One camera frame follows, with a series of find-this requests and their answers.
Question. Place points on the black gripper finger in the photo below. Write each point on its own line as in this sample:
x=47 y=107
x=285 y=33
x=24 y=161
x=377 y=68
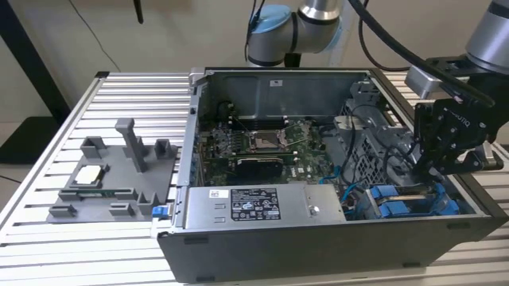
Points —
x=461 y=161
x=428 y=134

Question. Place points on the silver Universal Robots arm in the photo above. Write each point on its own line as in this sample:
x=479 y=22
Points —
x=278 y=38

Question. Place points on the metal disk bay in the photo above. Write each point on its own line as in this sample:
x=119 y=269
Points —
x=453 y=190

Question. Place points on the black RAM slot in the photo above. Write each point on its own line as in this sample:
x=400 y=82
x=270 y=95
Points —
x=262 y=154

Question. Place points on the perforated metal drive cage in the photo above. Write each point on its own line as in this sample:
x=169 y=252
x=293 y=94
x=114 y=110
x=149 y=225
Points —
x=366 y=167

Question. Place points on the green motherboard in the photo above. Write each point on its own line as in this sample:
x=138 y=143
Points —
x=310 y=167

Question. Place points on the silver power supply unit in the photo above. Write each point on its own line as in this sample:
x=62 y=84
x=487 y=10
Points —
x=294 y=205

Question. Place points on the CPU socket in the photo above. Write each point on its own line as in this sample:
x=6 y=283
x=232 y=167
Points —
x=264 y=140

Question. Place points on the black graphics card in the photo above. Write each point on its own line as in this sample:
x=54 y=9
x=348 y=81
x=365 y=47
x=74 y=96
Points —
x=258 y=169

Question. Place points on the thin metal locking lever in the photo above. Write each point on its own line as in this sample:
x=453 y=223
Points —
x=242 y=124

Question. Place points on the black open PC case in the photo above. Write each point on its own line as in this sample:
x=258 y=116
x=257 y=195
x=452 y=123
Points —
x=286 y=253

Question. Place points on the blue case latch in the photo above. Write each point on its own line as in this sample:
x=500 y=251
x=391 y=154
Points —
x=161 y=212

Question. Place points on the gray parts rack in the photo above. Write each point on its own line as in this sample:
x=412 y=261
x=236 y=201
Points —
x=115 y=167

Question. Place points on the black antenna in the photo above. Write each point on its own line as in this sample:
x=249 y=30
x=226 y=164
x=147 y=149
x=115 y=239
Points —
x=138 y=12

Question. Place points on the black table corner cap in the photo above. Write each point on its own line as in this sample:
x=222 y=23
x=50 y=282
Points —
x=102 y=74

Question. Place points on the silver CPU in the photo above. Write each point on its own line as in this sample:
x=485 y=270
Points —
x=90 y=174

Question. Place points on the black monitor stand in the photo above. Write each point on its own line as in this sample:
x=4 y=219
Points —
x=24 y=140

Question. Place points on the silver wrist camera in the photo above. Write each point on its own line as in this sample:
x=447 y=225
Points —
x=421 y=80

